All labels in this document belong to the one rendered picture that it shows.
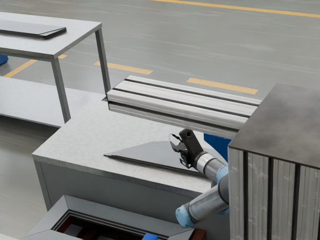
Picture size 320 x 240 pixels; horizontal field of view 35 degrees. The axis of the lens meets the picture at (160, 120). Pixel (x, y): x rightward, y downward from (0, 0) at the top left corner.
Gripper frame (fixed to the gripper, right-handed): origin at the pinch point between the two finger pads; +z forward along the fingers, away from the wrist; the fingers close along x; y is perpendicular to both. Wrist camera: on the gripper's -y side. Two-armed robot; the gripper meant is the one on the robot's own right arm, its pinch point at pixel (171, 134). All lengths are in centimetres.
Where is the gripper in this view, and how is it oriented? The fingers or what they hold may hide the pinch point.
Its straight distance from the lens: 197.5
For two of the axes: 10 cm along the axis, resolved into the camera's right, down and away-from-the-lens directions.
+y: 2.1, 7.9, 5.7
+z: -5.5, -3.9, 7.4
